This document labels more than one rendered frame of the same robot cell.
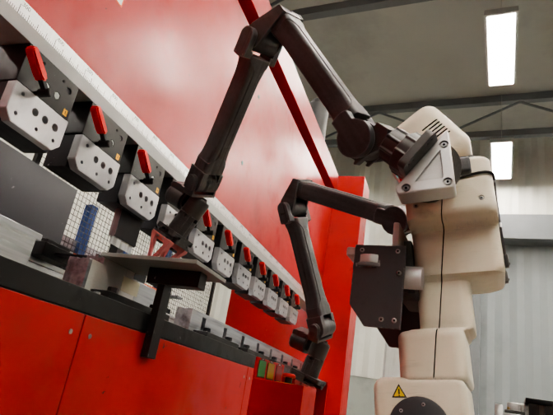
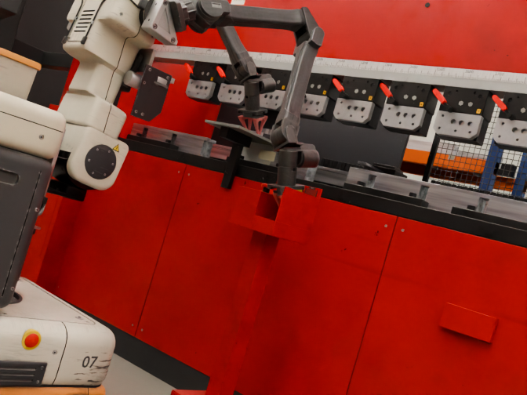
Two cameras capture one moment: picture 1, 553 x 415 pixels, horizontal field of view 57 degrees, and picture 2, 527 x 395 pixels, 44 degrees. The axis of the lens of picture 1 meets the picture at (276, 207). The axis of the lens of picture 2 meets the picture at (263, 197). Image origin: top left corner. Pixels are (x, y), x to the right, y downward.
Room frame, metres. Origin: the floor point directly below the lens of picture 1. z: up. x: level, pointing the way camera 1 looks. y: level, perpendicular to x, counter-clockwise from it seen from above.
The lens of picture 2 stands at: (2.19, -2.05, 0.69)
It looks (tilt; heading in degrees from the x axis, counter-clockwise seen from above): 2 degrees up; 108
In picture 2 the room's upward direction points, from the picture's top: 17 degrees clockwise
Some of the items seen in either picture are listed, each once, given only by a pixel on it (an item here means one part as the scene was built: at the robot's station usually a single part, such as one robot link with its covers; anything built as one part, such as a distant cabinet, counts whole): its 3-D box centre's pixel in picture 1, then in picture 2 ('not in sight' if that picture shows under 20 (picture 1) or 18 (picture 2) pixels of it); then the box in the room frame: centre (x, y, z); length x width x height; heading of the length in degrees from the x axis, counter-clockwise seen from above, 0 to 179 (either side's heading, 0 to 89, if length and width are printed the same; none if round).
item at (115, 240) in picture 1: (124, 231); (272, 123); (1.32, 0.39, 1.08); 0.10 x 0.02 x 0.10; 160
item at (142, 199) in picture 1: (132, 184); (276, 91); (1.30, 0.40, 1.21); 0.15 x 0.09 x 0.17; 160
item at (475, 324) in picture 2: not in sight; (468, 322); (2.23, -0.11, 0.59); 0.15 x 0.02 x 0.07; 160
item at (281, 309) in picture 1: (277, 299); not in sight; (2.61, -0.08, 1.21); 0.15 x 0.09 x 0.17; 160
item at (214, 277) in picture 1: (164, 268); (243, 133); (1.27, 0.25, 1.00); 0.26 x 0.18 x 0.01; 70
